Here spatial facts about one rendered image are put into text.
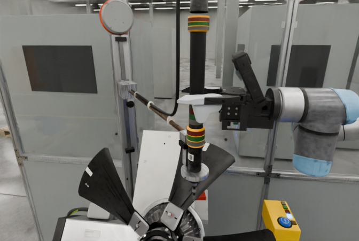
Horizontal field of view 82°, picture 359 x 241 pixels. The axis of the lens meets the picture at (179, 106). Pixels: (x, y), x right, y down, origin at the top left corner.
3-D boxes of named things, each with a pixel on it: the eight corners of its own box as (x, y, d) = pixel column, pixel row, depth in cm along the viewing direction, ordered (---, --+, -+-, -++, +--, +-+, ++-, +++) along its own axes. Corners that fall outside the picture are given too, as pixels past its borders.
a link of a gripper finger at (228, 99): (207, 107, 40) (247, 103, 42) (207, 99, 39) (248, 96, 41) (198, 100, 44) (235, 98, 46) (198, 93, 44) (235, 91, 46)
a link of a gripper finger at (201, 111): (180, 127, 41) (223, 123, 43) (180, 99, 39) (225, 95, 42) (177, 122, 44) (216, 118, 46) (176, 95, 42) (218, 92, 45)
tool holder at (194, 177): (172, 165, 55) (172, 132, 52) (194, 158, 59) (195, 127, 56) (189, 185, 48) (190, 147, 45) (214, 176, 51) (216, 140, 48)
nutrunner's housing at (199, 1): (184, 179, 54) (185, -21, 40) (196, 175, 56) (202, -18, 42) (192, 188, 51) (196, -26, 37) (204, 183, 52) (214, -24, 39)
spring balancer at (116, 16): (100, 35, 102) (102, 34, 96) (96, -2, 97) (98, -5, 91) (132, 35, 109) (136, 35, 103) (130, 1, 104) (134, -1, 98)
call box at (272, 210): (260, 216, 99) (263, 198, 96) (282, 218, 98) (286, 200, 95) (271, 248, 84) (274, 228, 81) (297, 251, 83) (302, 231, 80)
